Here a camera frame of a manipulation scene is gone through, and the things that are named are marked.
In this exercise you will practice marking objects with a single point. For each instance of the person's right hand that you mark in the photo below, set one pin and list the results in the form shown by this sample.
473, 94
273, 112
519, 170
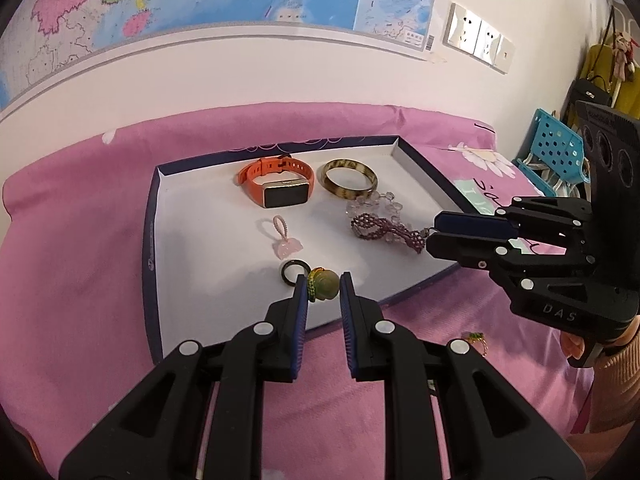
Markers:
569, 346

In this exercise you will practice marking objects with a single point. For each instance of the pale green bead pendant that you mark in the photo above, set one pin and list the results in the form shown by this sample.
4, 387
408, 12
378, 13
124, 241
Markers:
327, 285

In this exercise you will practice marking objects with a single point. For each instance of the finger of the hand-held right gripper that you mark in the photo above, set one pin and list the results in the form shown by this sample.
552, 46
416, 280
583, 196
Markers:
460, 250
470, 224

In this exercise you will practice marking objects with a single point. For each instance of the tortoiseshell bangle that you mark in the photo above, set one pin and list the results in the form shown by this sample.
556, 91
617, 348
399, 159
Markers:
347, 195

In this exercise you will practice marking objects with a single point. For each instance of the yellow garment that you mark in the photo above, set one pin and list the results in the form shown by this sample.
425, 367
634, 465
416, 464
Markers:
600, 60

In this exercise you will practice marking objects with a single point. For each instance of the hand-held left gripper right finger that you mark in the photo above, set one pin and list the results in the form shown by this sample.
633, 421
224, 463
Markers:
347, 320

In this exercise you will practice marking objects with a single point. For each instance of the blue plastic stool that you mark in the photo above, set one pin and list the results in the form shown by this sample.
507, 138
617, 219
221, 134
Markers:
550, 140

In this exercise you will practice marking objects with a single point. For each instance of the orange smart band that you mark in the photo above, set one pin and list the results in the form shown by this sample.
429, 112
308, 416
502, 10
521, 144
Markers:
285, 195

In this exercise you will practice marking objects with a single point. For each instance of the plush doll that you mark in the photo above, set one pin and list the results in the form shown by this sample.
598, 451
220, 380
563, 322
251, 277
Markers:
622, 50

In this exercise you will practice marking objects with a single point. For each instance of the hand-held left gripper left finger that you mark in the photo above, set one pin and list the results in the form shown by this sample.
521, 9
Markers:
300, 320

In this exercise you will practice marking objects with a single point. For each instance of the pink charm with loop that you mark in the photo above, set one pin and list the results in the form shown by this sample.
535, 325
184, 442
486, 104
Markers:
287, 249

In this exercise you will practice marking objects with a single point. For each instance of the black handbag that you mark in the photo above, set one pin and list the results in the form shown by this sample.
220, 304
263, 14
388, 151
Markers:
590, 95

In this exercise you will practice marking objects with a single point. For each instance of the white wall socket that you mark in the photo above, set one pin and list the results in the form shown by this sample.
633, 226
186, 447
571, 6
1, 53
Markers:
505, 55
487, 42
462, 27

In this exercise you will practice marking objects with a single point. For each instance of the white shallow tray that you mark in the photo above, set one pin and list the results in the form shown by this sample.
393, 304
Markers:
210, 240

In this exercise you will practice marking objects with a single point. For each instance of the pink printed blanket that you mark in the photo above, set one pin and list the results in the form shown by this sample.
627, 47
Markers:
100, 285

